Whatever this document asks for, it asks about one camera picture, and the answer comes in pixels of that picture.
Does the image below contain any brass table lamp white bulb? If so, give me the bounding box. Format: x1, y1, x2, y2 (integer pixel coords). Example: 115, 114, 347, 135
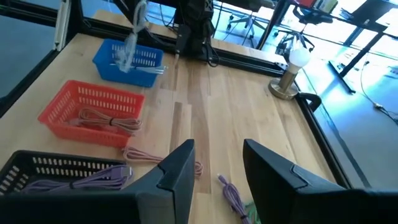
268, 46, 312, 101

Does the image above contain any black office chair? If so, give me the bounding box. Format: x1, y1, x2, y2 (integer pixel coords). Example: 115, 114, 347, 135
224, 12, 259, 40
275, 4, 334, 60

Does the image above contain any black background desk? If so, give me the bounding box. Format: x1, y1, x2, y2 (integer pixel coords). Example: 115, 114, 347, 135
257, 0, 398, 94

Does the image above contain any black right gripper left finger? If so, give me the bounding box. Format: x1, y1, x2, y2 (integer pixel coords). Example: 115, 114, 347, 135
0, 139, 196, 224

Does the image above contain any silver aluminium bracket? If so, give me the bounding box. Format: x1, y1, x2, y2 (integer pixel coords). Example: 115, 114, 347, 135
54, 0, 72, 52

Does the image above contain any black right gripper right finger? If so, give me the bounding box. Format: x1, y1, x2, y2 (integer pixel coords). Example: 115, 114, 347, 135
243, 139, 398, 224

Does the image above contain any red plastic basket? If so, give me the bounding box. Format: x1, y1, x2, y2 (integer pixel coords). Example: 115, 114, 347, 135
37, 80, 146, 149

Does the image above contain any purple USB cable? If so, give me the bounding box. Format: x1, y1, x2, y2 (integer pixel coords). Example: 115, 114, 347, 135
21, 164, 134, 194
216, 174, 253, 224

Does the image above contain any green USB cable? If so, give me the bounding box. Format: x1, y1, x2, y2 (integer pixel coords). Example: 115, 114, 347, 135
244, 201, 262, 224

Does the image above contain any blue plastic basket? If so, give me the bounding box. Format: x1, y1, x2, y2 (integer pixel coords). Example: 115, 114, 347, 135
92, 39, 165, 88

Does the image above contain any thin floor cable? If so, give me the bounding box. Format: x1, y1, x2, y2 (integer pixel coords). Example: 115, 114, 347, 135
359, 52, 398, 125

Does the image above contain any pink USB cable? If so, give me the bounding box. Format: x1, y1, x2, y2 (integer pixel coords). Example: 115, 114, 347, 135
68, 107, 143, 135
122, 146, 205, 179

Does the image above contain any black plastic basket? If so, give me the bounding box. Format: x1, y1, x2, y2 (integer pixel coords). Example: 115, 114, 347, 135
0, 150, 134, 195

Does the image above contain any black frame clamp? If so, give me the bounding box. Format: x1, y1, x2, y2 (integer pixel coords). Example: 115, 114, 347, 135
294, 92, 323, 113

